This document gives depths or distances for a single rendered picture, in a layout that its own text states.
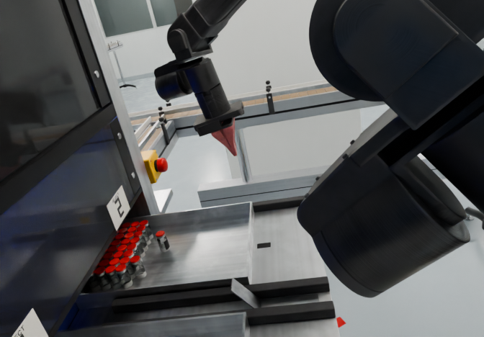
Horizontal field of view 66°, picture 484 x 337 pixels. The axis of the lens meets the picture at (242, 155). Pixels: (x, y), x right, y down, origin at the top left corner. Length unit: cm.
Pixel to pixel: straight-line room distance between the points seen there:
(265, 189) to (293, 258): 104
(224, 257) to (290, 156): 162
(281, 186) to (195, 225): 91
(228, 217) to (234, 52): 139
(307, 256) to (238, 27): 160
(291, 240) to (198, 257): 20
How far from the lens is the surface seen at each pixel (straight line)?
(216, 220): 93
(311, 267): 75
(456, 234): 20
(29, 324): 60
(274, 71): 220
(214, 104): 73
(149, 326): 69
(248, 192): 180
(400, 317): 186
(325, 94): 162
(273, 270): 76
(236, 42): 218
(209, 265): 80
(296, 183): 179
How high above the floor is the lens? 137
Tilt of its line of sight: 23 degrees down
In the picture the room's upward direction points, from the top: 12 degrees counter-clockwise
